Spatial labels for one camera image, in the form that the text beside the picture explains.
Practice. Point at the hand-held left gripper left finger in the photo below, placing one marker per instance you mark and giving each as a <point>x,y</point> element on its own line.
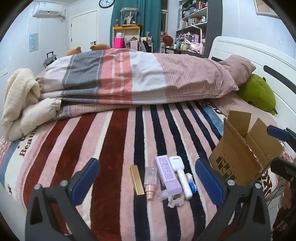
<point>86,178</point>

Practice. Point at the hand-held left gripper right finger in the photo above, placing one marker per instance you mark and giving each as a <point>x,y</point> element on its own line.
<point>208,182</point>

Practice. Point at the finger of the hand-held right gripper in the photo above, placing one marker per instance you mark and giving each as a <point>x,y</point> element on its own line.
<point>277,133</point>
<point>285,168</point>

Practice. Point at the blue and white lens case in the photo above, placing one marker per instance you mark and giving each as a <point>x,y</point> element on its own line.
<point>193,186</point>

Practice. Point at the white plastic tube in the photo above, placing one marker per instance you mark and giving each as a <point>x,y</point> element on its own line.
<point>185,185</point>

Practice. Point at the white earbuds case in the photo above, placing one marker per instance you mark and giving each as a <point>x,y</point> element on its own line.
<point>176,163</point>

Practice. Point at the white plastic clip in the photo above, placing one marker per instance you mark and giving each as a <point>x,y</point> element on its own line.
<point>175,201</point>

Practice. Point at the cardboard box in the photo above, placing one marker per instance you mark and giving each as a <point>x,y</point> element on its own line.
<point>238,155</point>

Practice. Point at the purple carton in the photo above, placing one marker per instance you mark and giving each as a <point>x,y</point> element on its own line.
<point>167,176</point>

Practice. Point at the gold lipstick tube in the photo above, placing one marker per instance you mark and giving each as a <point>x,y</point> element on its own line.
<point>137,182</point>

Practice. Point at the clear perfume bottle pink cap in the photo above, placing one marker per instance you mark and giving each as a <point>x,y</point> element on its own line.
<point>150,177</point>

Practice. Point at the person's right forearm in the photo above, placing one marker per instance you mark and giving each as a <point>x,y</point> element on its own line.
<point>285,213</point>

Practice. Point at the green plush toy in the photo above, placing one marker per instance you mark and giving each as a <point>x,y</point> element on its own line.
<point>259,92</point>

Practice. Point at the striped plush bed blanket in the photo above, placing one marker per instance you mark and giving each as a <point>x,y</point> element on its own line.
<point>115,143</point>

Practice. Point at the pink striped pillow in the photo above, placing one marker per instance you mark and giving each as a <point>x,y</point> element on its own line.
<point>238,67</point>
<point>233,105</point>

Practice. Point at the white bed headboard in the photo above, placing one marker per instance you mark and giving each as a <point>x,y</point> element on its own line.
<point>254,51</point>

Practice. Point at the cream fleece blanket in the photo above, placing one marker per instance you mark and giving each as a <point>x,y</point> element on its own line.
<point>20,92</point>

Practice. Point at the striped pink grey duvet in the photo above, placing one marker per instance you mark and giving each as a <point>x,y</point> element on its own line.
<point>138,74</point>

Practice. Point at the dark suitcase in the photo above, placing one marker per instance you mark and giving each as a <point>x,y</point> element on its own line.
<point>49,60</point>

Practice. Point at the brown teddy bear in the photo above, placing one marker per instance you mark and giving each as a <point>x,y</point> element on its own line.
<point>100,47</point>
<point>74,51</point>

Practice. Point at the cluttered desk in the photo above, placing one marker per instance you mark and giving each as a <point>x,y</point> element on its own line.
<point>178,49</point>

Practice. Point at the pink gift bag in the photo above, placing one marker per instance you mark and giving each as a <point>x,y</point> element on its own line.
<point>119,43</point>

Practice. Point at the tall bookshelf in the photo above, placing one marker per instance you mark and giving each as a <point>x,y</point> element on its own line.
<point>193,16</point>

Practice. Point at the white door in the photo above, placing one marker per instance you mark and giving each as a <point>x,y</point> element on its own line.
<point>83,30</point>

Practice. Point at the yellow shelf unit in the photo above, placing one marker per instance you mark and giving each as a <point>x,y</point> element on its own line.
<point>126,28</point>

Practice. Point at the glass display case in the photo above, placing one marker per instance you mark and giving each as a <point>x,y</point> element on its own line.
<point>129,16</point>

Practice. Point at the teal curtain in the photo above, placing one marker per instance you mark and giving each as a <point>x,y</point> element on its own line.
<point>148,18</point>

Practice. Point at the white air conditioner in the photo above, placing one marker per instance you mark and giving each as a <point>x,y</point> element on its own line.
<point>48,9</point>

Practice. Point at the framed wall picture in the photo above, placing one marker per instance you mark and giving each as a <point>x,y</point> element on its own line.
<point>266,8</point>

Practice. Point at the blue wall poster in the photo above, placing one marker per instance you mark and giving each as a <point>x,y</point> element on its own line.
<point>33,42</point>

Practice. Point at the wall clock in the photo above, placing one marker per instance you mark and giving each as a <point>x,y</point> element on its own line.
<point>106,2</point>

